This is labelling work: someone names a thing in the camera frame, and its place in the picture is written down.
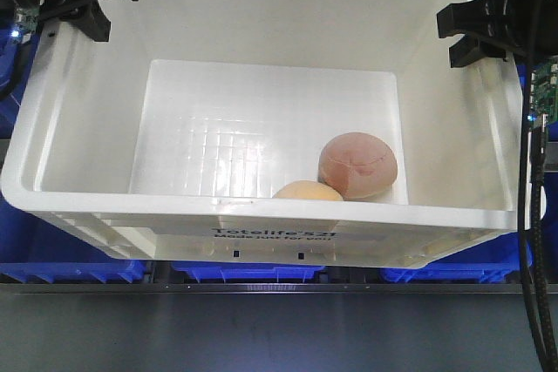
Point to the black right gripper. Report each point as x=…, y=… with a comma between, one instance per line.
x=518, y=21

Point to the pink plush ball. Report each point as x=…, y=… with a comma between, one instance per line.
x=357, y=165

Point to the white plastic tote box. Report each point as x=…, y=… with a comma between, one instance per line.
x=276, y=67

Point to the cream plush ball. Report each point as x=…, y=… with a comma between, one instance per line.
x=308, y=190

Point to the green circuit board left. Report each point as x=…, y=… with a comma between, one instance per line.
x=25, y=23

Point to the green circuit board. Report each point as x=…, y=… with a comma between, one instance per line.
x=25, y=23
x=543, y=90

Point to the green circuit board right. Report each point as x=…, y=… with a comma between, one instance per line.
x=543, y=90

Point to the blue storage bin right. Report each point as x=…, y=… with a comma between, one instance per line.
x=476, y=123

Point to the blue storage bin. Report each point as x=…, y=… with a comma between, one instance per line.
x=33, y=249
x=476, y=123
x=246, y=272

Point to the blue storage bin left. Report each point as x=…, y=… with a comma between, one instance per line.
x=33, y=249

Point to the blue storage bin middle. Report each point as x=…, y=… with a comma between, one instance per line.
x=246, y=272

